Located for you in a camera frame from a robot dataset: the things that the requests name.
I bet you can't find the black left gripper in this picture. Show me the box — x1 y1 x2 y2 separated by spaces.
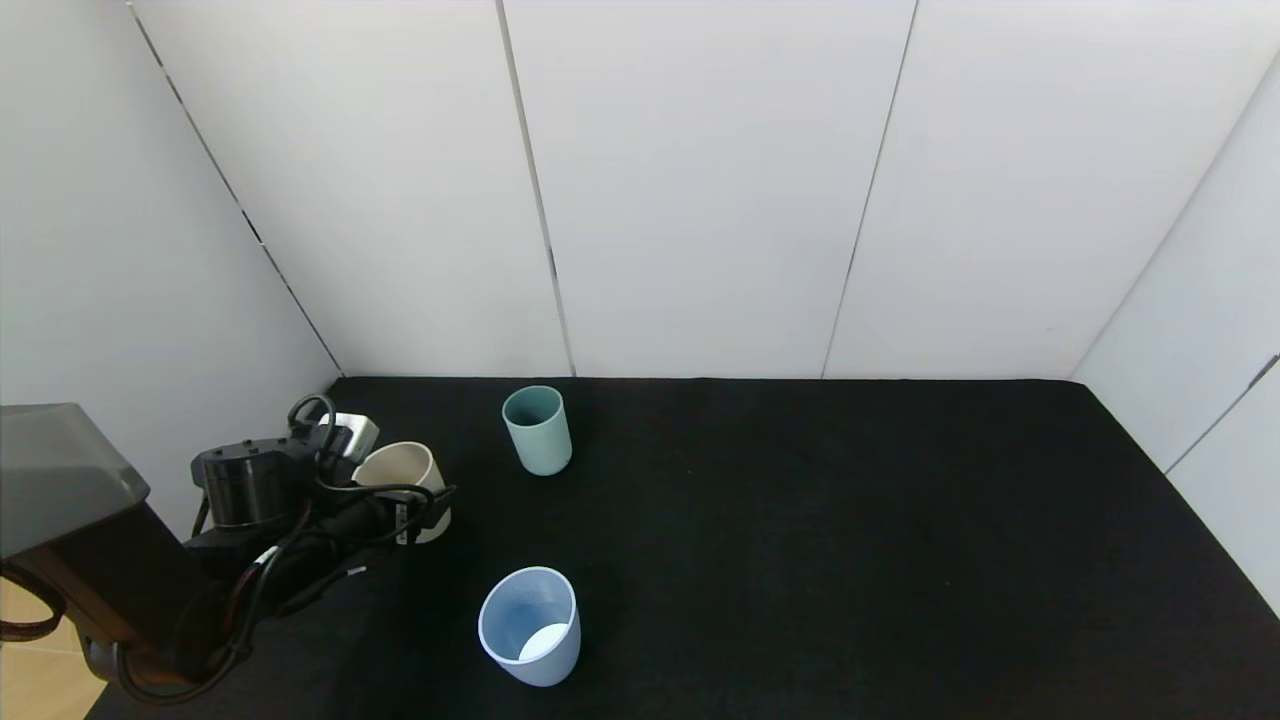
325 483 458 549

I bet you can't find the beige plastic cup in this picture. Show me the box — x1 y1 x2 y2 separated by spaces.
353 441 452 545

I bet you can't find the teal plastic cup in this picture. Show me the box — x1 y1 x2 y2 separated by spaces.
502 385 574 477

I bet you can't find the light blue plastic cup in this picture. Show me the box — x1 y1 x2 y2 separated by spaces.
478 566 582 688

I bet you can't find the black camera cable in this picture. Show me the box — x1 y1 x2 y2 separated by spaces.
105 394 438 701

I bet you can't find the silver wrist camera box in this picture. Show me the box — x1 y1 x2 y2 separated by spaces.
318 412 380 463

